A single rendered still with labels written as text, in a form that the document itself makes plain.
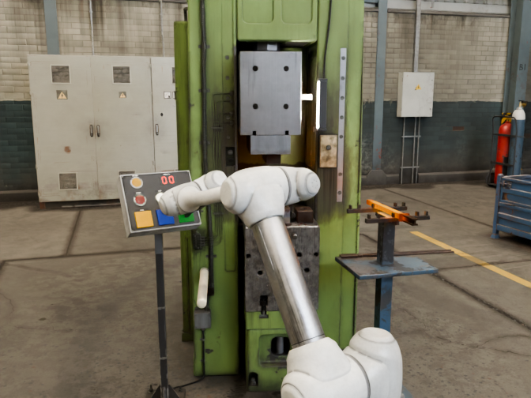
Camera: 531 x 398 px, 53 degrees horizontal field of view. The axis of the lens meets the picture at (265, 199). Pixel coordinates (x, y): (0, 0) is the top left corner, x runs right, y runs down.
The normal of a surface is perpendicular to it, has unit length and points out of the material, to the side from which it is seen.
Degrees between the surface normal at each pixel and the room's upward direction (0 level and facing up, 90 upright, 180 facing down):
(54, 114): 90
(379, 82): 90
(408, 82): 90
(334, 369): 54
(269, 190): 62
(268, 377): 90
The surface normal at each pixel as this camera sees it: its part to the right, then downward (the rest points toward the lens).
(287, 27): 0.08, 0.19
